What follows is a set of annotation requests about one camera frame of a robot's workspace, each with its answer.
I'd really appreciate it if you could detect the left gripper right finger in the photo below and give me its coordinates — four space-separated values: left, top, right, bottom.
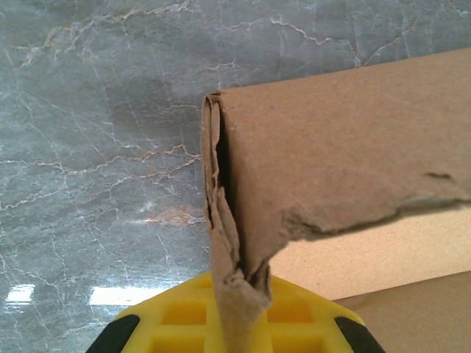
252 275 369 353

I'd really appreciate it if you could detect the brown cardboard box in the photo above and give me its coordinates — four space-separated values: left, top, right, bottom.
200 46 471 353

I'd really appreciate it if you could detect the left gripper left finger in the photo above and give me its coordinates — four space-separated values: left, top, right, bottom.
106 271 226 353

